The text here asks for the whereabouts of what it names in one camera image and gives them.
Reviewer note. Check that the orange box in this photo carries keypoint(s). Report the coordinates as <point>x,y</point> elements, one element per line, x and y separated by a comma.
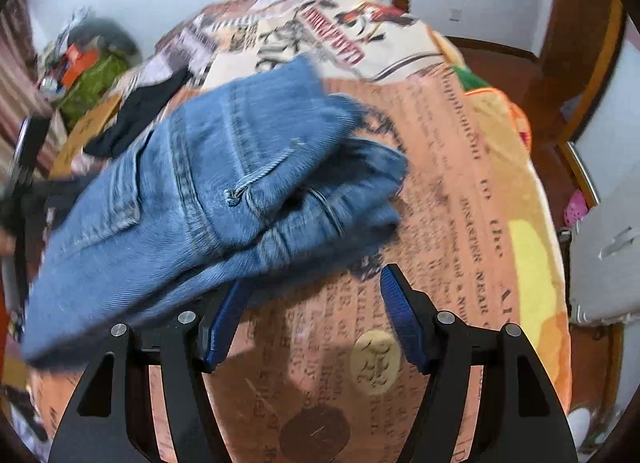
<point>77,62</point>

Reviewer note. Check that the grey neck pillow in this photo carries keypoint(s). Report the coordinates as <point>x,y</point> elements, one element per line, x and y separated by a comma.
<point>102,34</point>

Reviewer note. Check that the green storage box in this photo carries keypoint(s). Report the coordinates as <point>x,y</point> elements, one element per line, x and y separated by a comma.
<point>87,91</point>

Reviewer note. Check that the pink croc shoe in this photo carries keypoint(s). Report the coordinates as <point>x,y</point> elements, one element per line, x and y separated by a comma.
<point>576,209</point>

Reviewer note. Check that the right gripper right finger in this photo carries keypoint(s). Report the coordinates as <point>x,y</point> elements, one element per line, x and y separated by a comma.
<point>520,417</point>

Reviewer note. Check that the wooden lap desk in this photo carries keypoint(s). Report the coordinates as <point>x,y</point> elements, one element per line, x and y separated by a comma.
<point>85,129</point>

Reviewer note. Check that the black folded garment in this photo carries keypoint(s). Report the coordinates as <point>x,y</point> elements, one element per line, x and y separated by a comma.
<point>138,112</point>

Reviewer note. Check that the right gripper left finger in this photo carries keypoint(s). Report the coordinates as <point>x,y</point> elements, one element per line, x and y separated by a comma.
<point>146,383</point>

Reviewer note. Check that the newspaper print blanket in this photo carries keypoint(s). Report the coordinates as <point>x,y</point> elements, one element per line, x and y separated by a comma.
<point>315,372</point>

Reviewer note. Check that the blue denim jeans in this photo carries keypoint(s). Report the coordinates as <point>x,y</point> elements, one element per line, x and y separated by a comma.
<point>264,179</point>

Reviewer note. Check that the pink striped curtain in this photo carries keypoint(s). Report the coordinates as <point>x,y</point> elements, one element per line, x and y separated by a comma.
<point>20,96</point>

